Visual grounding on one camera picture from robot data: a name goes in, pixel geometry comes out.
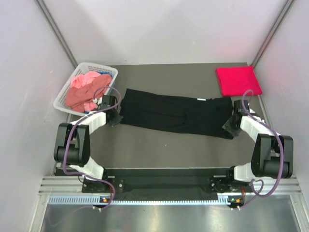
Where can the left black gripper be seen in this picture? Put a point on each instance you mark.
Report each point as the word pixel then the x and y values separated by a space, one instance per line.
pixel 117 119

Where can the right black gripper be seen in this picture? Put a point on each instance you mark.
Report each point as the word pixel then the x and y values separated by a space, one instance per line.
pixel 227 127

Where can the black t shirt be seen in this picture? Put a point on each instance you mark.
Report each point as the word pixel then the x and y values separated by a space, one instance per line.
pixel 176 114

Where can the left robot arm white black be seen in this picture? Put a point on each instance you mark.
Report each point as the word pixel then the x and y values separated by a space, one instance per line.
pixel 73 149

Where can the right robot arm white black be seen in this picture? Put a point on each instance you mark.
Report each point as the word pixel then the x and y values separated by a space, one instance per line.
pixel 272 158

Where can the crumpled pink t shirt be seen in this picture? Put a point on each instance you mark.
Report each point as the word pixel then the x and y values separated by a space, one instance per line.
pixel 82 89

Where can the folded red t shirt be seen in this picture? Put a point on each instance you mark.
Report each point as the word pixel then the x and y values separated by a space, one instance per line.
pixel 235 81

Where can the blue t shirt in basket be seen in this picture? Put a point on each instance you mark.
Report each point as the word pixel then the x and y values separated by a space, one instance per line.
pixel 104 72

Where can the white plastic laundry basket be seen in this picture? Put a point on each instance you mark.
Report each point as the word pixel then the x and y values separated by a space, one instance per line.
pixel 82 68

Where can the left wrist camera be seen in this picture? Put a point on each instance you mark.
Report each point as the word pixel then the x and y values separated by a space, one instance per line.
pixel 107 104

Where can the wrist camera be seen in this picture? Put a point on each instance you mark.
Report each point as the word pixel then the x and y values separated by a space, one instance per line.
pixel 107 104
pixel 242 108

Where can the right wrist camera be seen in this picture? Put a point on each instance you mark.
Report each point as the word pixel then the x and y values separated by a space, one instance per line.
pixel 242 108

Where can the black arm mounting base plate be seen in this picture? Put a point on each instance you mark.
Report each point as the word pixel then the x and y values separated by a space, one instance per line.
pixel 168 183

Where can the perforated grey cable duct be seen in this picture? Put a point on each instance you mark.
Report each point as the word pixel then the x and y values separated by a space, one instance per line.
pixel 100 200

